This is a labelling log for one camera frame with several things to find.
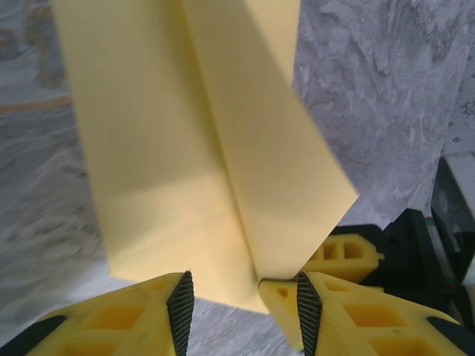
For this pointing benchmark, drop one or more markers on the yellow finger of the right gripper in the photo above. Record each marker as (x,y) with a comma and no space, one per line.
(278,296)
(349,259)

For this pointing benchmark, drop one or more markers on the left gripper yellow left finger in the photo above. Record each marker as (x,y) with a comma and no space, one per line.
(111,326)

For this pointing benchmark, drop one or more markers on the yellow square paper sheet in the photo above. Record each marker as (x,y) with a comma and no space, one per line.
(148,148)

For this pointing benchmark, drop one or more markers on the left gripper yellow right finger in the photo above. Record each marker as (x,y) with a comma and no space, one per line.
(371,326)

